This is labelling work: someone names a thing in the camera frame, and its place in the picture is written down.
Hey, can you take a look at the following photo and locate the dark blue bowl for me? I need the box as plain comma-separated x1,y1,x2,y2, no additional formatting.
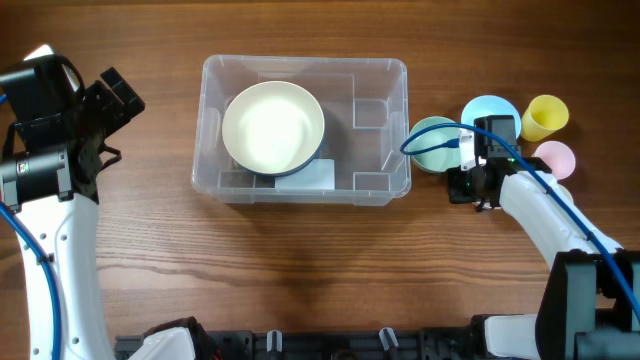
232,114,329,179

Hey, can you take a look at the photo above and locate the cream plastic bowl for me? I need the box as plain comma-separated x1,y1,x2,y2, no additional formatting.
221,81,326,176

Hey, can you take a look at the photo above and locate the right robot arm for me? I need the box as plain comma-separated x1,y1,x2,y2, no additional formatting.
447,115,639,359

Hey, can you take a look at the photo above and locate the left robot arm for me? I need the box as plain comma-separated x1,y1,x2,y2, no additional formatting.
1,53,145,359

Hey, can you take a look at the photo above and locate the clear plastic storage container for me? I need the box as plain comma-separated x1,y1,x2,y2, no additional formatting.
192,55,411,206

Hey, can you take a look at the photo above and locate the white small bowl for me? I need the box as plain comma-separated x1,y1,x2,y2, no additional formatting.
472,201,501,211

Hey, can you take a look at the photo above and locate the mint green small bowl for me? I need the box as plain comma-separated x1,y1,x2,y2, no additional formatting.
406,116,460,173

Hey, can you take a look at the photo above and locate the light blue small bowl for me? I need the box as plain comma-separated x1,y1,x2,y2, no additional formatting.
461,95,522,138

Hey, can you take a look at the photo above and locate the pale cream plastic cup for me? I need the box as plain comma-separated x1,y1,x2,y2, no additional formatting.
555,183,574,204

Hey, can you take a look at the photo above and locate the pink plastic cup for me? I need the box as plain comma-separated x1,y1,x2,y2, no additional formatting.
533,141,576,180

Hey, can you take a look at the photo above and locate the yellow plastic cup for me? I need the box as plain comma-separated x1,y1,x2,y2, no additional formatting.
521,95,569,142

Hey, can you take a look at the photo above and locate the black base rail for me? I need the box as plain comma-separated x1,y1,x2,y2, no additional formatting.
113,327,481,360

